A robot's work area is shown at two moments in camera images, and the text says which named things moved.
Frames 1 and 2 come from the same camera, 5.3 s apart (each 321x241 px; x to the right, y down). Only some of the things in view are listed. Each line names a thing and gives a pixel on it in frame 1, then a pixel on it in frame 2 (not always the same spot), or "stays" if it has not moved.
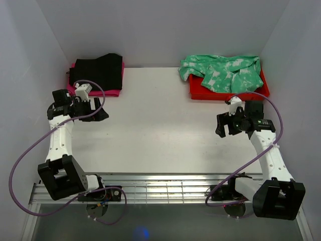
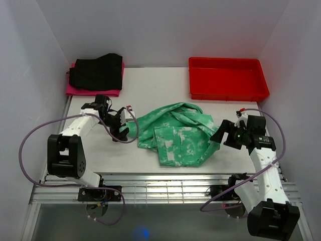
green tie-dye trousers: [236, 74] to [179, 132]
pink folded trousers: [71, 88] stays
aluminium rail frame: [149, 189] stays
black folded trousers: [107, 69] stays
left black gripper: [98, 116] to [121, 135]
